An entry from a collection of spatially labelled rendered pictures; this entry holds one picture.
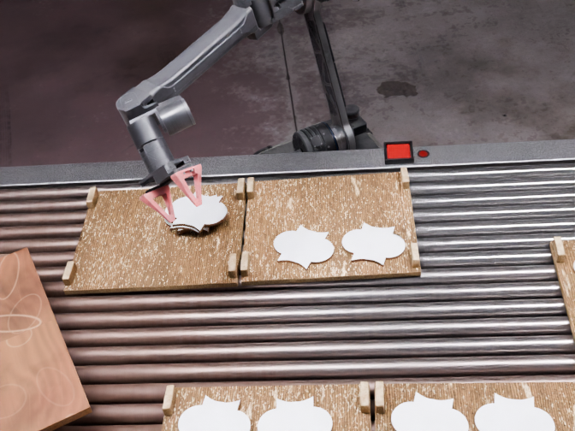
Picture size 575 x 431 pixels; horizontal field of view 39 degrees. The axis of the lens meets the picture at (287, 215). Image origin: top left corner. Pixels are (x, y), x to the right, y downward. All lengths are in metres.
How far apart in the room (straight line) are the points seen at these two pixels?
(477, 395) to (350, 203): 0.62
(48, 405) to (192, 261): 0.52
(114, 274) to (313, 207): 0.51
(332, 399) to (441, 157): 0.81
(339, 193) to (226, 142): 1.81
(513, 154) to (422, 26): 2.38
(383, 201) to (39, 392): 0.92
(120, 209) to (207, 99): 2.05
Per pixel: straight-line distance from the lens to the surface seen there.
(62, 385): 1.68
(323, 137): 3.12
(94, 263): 2.03
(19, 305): 1.85
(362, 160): 2.20
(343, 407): 1.66
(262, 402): 1.68
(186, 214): 2.02
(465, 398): 1.67
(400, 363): 1.73
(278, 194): 2.09
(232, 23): 1.81
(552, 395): 1.70
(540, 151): 2.24
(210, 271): 1.93
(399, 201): 2.04
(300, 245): 1.94
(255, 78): 4.23
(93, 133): 4.09
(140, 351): 1.84
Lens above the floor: 2.32
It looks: 43 degrees down
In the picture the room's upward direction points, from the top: 8 degrees counter-clockwise
